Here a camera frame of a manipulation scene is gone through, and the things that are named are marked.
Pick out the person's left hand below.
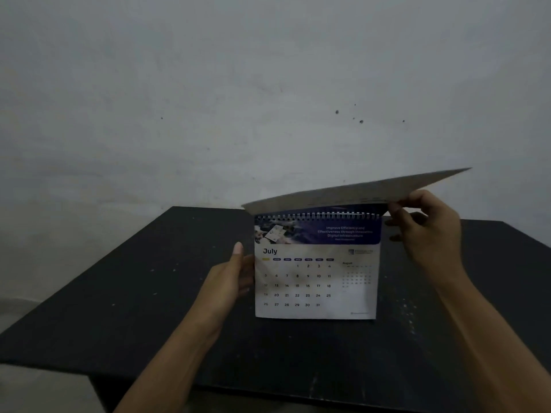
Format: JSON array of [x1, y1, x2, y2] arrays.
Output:
[[199, 242, 256, 327]]

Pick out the person's right forearm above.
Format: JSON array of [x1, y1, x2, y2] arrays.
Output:
[[438, 271, 551, 413]]

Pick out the person's left forearm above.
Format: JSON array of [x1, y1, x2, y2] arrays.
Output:
[[113, 309, 221, 413]]

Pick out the white spiral desk calendar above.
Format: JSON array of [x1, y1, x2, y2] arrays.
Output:
[[241, 167, 473, 320]]

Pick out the person's right hand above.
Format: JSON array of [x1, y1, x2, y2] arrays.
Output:
[[384, 189, 467, 289]]

